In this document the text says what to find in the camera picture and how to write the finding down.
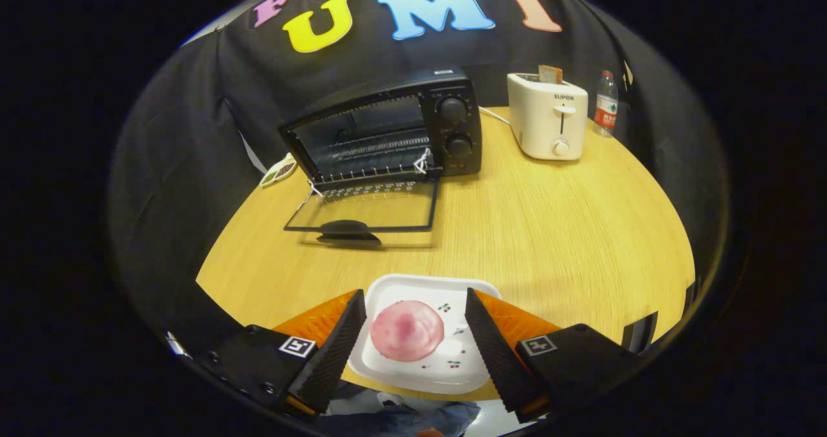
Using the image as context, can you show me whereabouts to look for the round pink food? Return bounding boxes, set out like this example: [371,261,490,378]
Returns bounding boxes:
[370,300,445,363]

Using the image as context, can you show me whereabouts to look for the divided snack dish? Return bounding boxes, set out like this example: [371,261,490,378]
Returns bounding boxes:
[259,153,298,188]

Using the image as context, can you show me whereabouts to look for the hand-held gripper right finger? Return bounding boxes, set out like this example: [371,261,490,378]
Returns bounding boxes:
[464,287,647,425]

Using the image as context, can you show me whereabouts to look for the black chair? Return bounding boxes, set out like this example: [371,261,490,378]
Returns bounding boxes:
[622,279,702,354]

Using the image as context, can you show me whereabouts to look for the black backdrop cloth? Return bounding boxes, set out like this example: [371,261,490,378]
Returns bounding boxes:
[107,0,731,360]

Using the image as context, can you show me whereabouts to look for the clear water bottle red label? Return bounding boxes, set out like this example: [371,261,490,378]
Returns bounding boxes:
[593,70,620,139]

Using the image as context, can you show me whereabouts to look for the white square food tray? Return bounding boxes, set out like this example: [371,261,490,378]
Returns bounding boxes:
[348,273,503,396]

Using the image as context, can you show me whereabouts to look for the person's blue trousers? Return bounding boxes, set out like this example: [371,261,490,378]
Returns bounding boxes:
[317,385,482,437]

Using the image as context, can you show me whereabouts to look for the white slot toaster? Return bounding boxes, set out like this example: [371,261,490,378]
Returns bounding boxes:
[507,72,589,162]

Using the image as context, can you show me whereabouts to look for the black toaster oven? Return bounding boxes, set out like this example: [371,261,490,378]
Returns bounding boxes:
[278,65,483,247]

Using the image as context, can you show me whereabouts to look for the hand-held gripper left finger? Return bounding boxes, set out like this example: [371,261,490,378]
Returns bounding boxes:
[194,288,368,418]

